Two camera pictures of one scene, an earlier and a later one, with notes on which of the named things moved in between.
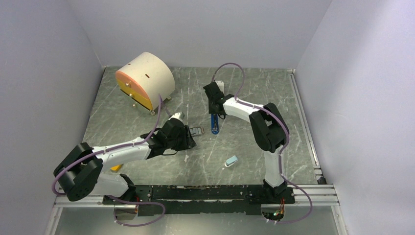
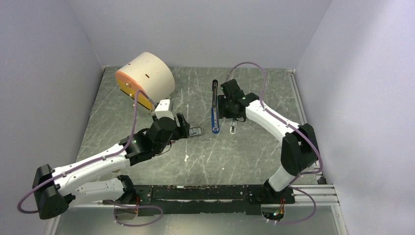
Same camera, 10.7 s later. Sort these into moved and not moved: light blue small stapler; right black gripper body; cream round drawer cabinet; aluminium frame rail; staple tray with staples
Moved: light blue small stapler; right black gripper body
Not moved: aluminium frame rail; cream round drawer cabinet; staple tray with staples
